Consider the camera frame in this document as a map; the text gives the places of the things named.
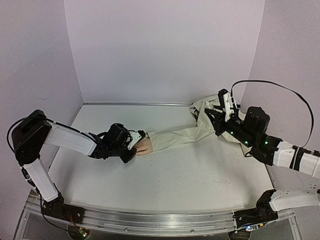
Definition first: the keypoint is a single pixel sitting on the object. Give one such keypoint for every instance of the clear nail polish bottle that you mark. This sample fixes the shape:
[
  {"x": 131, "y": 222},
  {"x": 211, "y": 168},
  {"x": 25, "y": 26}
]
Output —
[{"x": 208, "y": 105}]

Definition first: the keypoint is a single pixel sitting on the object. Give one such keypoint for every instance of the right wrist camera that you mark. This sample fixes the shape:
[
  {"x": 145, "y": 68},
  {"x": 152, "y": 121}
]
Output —
[{"x": 228, "y": 106}]

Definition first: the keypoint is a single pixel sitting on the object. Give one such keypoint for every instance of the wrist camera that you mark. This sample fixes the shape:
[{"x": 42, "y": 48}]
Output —
[
  {"x": 135, "y": 137},
  {"x": 228, "y": 106}
]

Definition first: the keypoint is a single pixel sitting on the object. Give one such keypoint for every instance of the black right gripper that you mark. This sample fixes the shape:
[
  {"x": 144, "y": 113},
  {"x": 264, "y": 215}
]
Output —
[{"x": 222, "y": 124}]

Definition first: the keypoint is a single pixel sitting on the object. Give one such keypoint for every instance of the mannequin hand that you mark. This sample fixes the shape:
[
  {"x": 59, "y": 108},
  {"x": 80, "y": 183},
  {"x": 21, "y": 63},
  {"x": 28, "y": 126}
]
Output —
[{"x": 144, "y": 147}]

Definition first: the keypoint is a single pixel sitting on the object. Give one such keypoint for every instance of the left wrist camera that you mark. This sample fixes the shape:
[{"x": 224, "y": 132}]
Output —
[{"x": 135, "y": 137}]

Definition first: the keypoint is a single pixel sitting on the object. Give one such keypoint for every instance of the beige sleeve cloth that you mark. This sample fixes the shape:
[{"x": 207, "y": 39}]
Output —
[{"x": 184, "y": 135}]

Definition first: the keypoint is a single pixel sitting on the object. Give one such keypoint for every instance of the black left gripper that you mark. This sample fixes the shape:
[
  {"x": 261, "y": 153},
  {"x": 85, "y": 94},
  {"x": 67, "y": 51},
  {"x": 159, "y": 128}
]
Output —
[{"x": 128, "y": 158}]

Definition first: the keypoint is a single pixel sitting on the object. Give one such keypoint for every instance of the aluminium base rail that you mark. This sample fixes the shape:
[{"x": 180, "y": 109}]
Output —
[{"x": 40, "y": 220}]

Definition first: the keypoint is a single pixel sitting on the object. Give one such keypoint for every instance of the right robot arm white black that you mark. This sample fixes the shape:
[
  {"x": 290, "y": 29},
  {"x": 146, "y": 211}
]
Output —
[{"x": 271, "y": 151}]

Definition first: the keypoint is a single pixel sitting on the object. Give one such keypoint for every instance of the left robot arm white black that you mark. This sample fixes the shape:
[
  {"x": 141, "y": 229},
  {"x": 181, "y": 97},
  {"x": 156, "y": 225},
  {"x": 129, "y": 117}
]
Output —
[{"x": 27, "y": 136}]

